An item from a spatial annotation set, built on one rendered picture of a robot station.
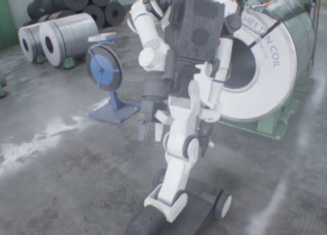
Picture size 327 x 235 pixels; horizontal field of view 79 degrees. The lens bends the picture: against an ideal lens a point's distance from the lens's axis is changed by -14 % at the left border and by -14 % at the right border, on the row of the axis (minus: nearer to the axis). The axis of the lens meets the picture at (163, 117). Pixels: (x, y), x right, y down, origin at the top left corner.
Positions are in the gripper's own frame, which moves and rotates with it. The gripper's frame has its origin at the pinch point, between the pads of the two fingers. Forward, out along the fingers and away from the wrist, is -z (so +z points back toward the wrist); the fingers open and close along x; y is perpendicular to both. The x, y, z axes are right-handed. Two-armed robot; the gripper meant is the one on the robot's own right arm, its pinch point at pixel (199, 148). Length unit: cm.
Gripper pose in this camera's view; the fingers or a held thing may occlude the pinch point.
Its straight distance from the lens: 145.8
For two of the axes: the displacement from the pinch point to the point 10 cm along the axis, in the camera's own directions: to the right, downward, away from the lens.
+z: 1.9, -9.2, -3.4
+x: -2.2, -3.8, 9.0
